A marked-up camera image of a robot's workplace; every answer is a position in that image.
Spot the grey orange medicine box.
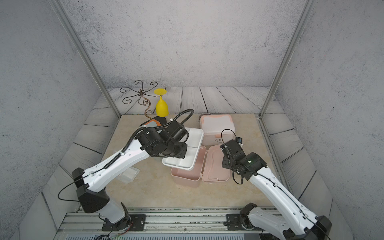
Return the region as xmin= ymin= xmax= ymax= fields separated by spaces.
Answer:
xmin=141 ymin=119 xmax=162 ymax=128

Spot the yellow plastic wine glass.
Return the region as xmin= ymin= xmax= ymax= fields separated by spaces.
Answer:
xmin=154 ymin=89 xmax=169 ymax=117

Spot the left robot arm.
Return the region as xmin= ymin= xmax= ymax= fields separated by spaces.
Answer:
xmin=72 ymin=109 xmax=194 ymax=228

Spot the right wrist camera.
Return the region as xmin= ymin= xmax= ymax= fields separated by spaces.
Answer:
xmin=235 ymin=137 xmax=243 ymax=147

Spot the white pink medicine box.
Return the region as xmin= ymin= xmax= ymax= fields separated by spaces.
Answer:
xmin=200 ymin=115 xmax=236 ymax=146

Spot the right aluminium frame post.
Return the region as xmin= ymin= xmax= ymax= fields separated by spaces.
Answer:
xmin=259 ymin=0 xmax=317 ymax=119

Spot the left aluminium frame post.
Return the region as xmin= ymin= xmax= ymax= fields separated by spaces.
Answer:
xmin=49 ymin=0 xmax=122 ymax=119

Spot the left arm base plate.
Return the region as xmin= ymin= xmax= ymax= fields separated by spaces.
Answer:
xmin=102 ymin=214 xmax=147 ymax=232

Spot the aluminium frame post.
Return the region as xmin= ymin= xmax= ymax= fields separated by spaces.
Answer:
xmin=259 ymin=0 xmax=317 ymax=119
xmin=49 ymin=0 xmax=122 ymax=119

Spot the brown wire glass rack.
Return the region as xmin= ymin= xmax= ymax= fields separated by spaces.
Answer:
xmin=119 ymin=80 xmax=167 ymax=125

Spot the grey round object behind box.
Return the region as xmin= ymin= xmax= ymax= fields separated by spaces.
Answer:
xmin=199 ymin=113 xmax=212 ymax=121

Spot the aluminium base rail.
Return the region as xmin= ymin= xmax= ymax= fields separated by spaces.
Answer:
xmin=54 ymin=207 xmax=282 ymax=240

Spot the white tray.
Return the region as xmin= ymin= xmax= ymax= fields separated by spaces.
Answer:
xmin=162 ymin=128 xmax=204 ymax=171

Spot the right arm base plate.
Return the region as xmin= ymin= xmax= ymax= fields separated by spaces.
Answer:
xmin=224 ymin=214 xmax=248 ymax=231

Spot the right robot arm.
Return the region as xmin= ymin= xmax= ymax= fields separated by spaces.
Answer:
xmin=220 ymin=137 xmax=332 ymax=240

